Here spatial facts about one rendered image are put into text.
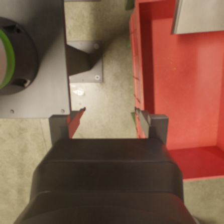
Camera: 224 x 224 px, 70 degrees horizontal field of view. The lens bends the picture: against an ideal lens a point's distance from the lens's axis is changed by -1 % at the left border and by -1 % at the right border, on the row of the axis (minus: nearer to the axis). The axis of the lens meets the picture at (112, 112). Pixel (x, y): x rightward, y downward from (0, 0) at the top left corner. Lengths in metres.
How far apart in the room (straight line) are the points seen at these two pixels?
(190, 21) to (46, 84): 0.36
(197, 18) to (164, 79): 0.34
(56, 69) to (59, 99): 0.06
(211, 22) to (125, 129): 1.05
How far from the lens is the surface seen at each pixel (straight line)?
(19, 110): 0.41
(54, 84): 0.36
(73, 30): 1.31
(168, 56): 0.75
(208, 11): 0.49
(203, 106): 0.85
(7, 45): 0.31
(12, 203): 2.07
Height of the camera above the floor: 1.26
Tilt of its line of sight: 74 degrees down
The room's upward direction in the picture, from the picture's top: 180 degrees counter-clockwise
